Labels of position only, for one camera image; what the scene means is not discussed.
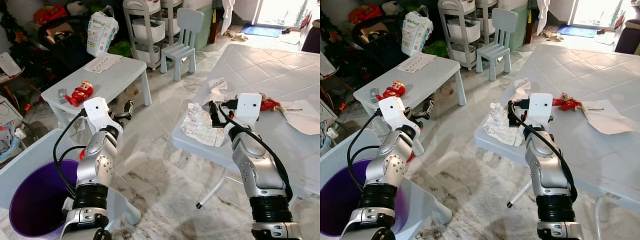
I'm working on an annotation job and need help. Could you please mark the printed paper trash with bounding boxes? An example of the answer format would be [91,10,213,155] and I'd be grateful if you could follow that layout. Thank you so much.
[180,102,226,148]
[483,102,526,147]

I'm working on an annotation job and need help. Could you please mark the pale blue plastic bin chair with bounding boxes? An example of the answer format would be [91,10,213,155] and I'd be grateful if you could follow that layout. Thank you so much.
[320,128,453,240]
[0,128,142,240]

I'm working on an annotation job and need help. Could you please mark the purple plastic rubbish bin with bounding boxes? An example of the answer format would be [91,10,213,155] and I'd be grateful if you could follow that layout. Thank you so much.
[9,159,83,239]
[320,159,396,238]

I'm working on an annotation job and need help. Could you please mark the crumpled white tissue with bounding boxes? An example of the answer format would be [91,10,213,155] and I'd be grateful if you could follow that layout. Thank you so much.
[512,77,532,103]
[206,77,229,106]

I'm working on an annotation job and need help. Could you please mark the red doll toy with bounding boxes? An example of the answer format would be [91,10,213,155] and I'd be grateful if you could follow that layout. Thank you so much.
[64,81,95,108]
[376,80,407,102]

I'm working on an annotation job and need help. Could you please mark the small white plastic table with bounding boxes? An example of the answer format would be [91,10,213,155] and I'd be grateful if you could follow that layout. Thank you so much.
[41,53,153,128]
[353,52,468,131]

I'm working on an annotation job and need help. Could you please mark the small red toy figure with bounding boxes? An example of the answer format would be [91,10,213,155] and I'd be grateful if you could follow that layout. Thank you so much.
[552,93,583,112]
[260,97,282,112]

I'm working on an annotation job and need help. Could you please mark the printed paper sheet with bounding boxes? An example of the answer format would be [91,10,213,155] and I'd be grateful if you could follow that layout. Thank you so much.
[83,53,123,74]
[397,52,437,74]

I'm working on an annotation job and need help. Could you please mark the large pale blue folding table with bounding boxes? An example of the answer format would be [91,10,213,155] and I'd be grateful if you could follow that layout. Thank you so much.
[473,44,640,240]
[171,43,321,208]

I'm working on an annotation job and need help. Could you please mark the green plastic toy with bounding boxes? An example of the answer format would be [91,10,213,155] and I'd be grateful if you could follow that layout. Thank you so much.
[108,40,134,58]
[425,40,449,57]

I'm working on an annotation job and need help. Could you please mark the pale blue child chair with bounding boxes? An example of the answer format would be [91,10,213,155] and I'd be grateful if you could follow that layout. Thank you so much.
[475,7,519,82]
[159,7,205,82]

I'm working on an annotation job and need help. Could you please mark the beige cloth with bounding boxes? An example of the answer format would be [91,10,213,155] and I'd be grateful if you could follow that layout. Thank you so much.
[223,30,249,42]
[539,30,565,42]

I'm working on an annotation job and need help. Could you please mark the large white paper sheet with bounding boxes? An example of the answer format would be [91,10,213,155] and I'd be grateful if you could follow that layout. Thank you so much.
[580,99,638,136]
[279,99,321,136]

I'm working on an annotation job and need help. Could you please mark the white diaper pack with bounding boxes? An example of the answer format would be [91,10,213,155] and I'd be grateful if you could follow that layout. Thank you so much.
[86,10,120,58]
[401,10,434,57]

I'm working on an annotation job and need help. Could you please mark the white shelf trolley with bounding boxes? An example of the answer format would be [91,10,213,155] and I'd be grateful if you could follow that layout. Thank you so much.
[122,0,184,71]
[437,0,496,71]

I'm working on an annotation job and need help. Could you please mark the green storage box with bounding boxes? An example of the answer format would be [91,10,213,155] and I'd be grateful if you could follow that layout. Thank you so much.
[510,5,529,51]
[181,5,214,51]

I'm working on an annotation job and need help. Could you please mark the blue door mat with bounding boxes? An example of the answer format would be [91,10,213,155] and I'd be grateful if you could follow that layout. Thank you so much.
[557,24,599,39]
[241,24,284,39]

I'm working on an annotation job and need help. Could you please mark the black stroller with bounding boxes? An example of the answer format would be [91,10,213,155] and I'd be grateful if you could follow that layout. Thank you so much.
[351,15,407,66]
[37,15,92,68]

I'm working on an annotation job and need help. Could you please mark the dark purple chair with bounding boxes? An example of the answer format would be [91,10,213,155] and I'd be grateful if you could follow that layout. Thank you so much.
[301,19,321,55]
[614,19,640,55]

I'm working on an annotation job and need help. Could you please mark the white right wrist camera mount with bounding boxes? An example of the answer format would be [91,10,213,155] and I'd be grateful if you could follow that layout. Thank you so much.
[527,92,554,127]
[234,93,263,127]

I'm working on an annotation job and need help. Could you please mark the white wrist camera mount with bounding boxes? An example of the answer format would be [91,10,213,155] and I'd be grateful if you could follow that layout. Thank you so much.
[527,92,554,127]
[378,96,425,156]
[82,97,124,137]
[234,93,263,127]

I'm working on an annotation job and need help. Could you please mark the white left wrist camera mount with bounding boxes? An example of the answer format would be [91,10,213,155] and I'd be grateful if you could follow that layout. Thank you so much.
[378,96,425,156]
[82,97,124,137]

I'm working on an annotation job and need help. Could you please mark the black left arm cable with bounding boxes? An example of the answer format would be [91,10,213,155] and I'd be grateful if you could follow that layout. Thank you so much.
[52,109,87,200]
[346,110,383,193]

